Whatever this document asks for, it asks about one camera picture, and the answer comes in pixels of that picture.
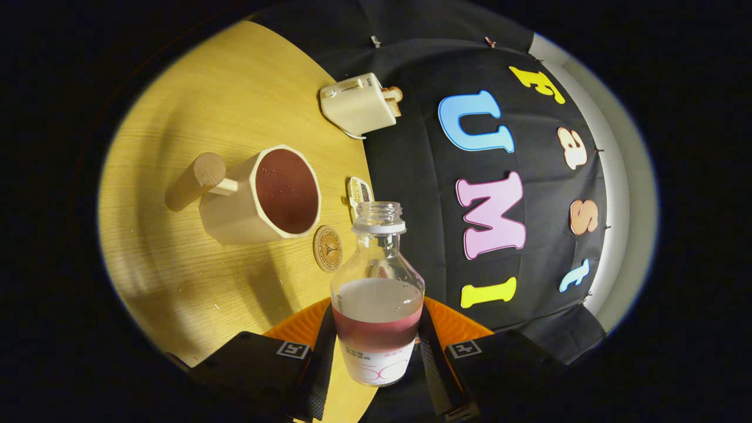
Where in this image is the black backdrop cloth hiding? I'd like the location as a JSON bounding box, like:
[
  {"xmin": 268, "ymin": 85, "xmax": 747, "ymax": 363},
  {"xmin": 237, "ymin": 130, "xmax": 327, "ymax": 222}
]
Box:
[{"xmin": 253, "ymin": 0, "xmax": 609, "ymax": 423}]

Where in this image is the small white dish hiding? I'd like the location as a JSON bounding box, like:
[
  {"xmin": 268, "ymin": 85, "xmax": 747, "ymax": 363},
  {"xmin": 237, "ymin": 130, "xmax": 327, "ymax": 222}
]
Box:
[{"xmin": 347, "ymin": 177, "xmax": 375, "ymax": 221}]

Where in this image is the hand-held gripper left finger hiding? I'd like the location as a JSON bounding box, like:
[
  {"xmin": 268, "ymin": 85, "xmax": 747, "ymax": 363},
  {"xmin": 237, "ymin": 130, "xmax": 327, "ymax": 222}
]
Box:
[{"xmin": 167, "ymin": 297, "xmax": 338, "ymax": 423}]

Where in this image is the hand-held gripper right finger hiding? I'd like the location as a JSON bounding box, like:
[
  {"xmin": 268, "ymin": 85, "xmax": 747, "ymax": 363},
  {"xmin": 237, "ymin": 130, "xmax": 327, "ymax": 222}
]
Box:
[{"xmin": 416, "ymin": 297, "xmax": 588, "ymax": 423}]

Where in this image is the clear juice bottle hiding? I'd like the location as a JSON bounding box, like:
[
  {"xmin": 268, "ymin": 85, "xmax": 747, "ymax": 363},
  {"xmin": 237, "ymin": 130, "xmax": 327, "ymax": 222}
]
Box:
[{"xmin": 330, "ymin": 201, "xmax": 425, "ymax": 387}]

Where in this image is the round cork coaster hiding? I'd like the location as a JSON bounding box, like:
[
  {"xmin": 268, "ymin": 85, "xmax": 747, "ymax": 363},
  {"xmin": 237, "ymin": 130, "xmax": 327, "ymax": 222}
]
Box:
[{"xmin": 313, "ymin": 225, "xmax": 344, "ymax": 273}]

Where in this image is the cream toaster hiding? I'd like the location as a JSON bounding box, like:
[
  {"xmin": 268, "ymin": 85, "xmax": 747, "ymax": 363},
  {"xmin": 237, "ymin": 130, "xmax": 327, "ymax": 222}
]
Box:
[{"xmin": 320, "ymin": 72, "xmax": 398, "ymax": 137}]

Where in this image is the cream cup with wooden handle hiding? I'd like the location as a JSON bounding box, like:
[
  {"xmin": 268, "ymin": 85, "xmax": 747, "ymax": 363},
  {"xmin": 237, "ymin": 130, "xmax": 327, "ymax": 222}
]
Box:
[{"xmin": 165, "ymin": 145, "xmax": 322, "ymax": 246}]

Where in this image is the wooden table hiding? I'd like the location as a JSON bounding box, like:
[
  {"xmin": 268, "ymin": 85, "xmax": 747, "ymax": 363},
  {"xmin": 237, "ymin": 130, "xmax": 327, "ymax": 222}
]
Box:
[{"xmin": 97, "ymin": 21, "xmax": 377, "ymax": 423}]

